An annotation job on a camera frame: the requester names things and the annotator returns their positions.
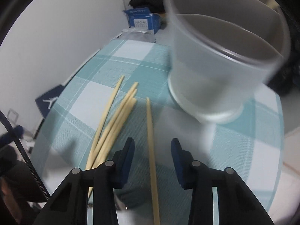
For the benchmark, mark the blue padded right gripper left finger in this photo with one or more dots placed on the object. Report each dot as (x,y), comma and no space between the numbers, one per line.
(122,164)

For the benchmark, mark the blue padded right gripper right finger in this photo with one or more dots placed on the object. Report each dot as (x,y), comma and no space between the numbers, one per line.
(182,160)

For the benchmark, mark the wooden chopstick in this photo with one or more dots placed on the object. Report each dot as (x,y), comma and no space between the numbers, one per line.
(107,114)
(100,139)
(111,132)
(152,163)
(115,130)

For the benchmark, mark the person's left hand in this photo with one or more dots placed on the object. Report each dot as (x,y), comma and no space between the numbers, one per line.
(11,202)

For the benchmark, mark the teal plaid placemat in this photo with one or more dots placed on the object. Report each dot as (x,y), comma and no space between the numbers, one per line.
(252,144)

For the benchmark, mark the navy Jordan shoe box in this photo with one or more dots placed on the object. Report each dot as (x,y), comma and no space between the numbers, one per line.
(45,101)

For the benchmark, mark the grey plastic mailer bag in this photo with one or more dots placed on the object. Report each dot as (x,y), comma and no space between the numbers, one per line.
(137,34)

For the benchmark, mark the white utensil holder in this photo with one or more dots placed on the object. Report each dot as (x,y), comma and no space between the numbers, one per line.
(222,50)

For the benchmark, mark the black hanging jacket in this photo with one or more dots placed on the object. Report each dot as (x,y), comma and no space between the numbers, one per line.
(286,79)

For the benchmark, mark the blue cardboard box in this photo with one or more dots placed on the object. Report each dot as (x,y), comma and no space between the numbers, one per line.
(142,18)

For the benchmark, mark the black clothes pile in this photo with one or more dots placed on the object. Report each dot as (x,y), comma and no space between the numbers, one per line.
(155,6)

